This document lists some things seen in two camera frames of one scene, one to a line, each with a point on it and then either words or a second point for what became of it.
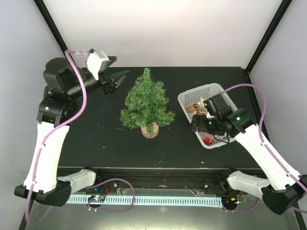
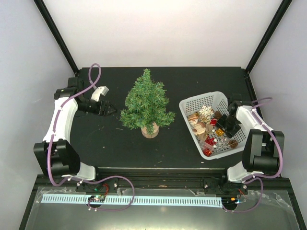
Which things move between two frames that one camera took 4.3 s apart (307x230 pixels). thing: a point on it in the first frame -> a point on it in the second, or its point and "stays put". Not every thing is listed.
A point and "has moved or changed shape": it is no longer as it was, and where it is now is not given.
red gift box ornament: x=208 y=141 -> x=207 y=152
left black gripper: x=112 y=85 -> x=104 y=111
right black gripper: x=201 y=125 -> x=229 y=133
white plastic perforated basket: x=192 y=103 has moved or changed shape
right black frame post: x=283 y=7 stays put
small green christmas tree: x=146 y=106 stays put
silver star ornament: x=219 y=137 -> x=223 y=143
